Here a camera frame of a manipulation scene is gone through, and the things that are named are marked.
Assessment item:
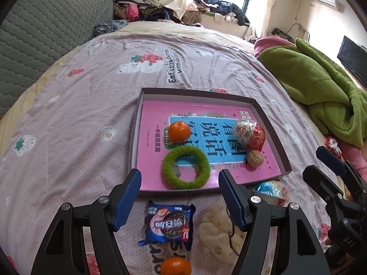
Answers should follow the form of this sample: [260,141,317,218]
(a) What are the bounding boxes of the beige mesh drawstring bag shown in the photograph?
[199,197,246,264]

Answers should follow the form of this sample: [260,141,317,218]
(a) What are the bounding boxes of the brown walnut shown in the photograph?
[246,150,264,168]

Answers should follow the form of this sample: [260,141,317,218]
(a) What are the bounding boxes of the green fuzzy ring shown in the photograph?
[162,145,212,190]

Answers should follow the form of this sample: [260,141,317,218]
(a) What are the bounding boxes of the blue cookie packet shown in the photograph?
[138,200,196,251]

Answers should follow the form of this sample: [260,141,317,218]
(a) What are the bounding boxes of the orange tangerine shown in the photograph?
[161,256,192,275]
[167,121,191,144]

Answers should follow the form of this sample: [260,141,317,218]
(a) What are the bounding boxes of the red candy wrapper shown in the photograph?
[324,136,342,159]

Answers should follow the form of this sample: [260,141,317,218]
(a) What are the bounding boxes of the green fleece blanket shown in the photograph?
[255,38,366,149]

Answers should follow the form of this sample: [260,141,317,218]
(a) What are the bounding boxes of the pink blue book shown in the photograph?
[136,100,283,193]

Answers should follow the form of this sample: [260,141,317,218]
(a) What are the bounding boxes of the shallow cardboard box tray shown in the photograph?
[129,88,292,197]

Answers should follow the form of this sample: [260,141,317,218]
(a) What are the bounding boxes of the black television screen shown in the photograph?
[337,36,367,87]

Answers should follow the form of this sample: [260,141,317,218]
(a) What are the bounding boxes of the pink strawberry bed sheet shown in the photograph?
[0,21,362,275]

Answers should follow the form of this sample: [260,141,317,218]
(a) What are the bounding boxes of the pink pillow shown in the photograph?
[254,36,295,57]

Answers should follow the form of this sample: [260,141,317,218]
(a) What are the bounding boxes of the clothes on window sill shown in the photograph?
[186,0,250,27]

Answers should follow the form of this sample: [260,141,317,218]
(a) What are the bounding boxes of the grey quilted headboard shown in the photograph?
[1,0,113,115]

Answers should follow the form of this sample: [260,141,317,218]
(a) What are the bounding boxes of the pile of clothes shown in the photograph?
[113,0,183,24]

